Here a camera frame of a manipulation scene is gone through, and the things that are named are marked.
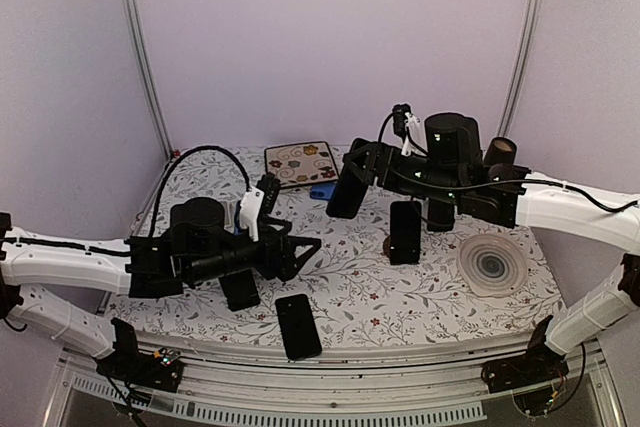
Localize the dark brown cylinder cup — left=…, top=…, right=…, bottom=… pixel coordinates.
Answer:
left=483, top=137, right=517, bottom=167

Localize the aluminium front rail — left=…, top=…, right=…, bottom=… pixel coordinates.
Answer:
left=42, top=331, right=629, bottom=427

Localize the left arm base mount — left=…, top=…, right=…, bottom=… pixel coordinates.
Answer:
left=96, top=318, right=184, bottom=393

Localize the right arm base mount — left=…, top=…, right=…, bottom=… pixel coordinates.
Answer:
left=481, top=315, right=569, bottom=417

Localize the square floral ceramic plate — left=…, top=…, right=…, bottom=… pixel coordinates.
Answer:
left=264, top=141, right=339, bottom=189

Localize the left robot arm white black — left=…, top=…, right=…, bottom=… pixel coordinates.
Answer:
left=1, top=197, right=321, bottom=381

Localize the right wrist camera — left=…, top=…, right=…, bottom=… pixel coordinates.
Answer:
left=392, top=104, right=420, bottom=157

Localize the round swirl ceramic plate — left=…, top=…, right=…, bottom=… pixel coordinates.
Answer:
left=456, top=234, right=528, bottom=298

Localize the blue phone near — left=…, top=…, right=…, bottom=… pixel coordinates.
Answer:
left=233, top=204, right=244, bottom=236

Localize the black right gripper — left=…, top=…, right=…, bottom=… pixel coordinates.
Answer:
left=345, top=140, right=465, bottom=206

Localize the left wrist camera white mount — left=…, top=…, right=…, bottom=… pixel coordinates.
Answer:
left=238, top=173, right=281, bottom=242

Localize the black phone front edge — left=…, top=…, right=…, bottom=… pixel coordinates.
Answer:
left=275, top=294, right=322, bottom=361

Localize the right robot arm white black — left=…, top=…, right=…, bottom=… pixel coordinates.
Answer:
left=326, top=105, right=639, bottom=383

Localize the round wooden base phone stand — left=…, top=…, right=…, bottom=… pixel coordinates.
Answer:
left=382, top=237, right=391, bottom=258

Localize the left aluminium frame post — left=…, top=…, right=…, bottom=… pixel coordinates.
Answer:
left=122, top=0, right=173, bottom=159

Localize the right aluminium frame post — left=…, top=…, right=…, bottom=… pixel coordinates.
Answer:
left=497, top=0, right=543, bottom=137

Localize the aluminium frame post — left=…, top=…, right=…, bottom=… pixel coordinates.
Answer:
left=497, top=0, right=543, bottom=137
left=122, top=0, right=173, bottom=159

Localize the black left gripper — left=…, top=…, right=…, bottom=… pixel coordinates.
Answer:
left=186, top=219, right=322, bottom=286

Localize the blue phone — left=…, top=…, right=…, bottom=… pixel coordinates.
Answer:
left=233, top=204, right=244, bottom=236
left=310, top=182, right=336, bottom=201

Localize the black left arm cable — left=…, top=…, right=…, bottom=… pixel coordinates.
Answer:
left=148, top=145, right=251, bottom=238

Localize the black wedge phone stand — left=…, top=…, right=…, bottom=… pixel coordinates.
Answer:
left=219, top=270, right=260, bottom=312

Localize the blue phone far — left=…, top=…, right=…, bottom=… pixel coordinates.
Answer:
left=310, top=182, right=336, bottom=201

